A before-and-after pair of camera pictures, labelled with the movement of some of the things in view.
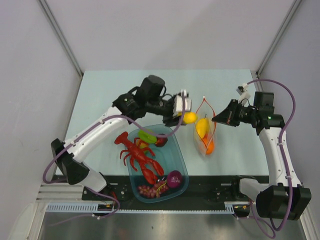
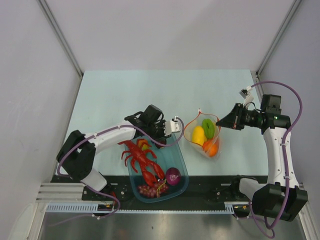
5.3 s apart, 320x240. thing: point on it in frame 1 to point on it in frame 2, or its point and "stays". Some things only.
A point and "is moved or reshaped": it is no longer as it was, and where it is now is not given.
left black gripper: [169, 121] to [161, 137]
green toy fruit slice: [147, 135] is moved or reshaped
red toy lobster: [136, 153] stays
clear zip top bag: [205, 128] is moved or reshaped
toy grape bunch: [160, 186] stays
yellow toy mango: [189, 117] to [198, 135]
